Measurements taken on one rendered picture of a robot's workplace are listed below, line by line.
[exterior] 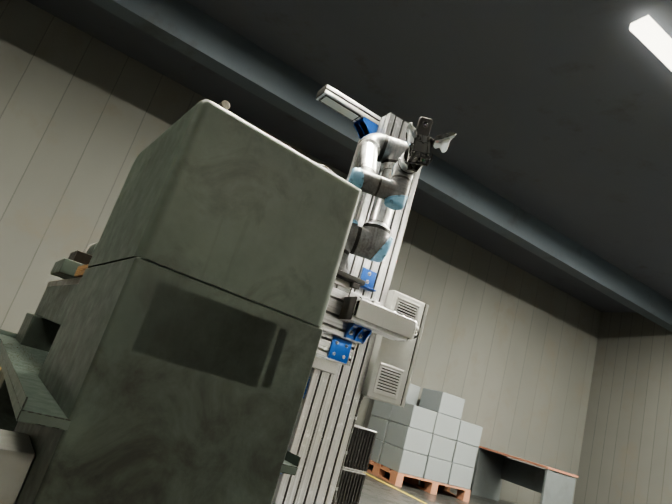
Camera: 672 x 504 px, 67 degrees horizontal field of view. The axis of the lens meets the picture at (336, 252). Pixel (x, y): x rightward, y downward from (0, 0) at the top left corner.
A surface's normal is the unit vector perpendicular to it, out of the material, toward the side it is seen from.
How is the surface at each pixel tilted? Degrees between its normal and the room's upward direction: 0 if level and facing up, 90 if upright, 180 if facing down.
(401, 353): 90
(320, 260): 90
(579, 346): 90
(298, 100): 90
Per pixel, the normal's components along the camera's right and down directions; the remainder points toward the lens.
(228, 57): 0.50, -0.10
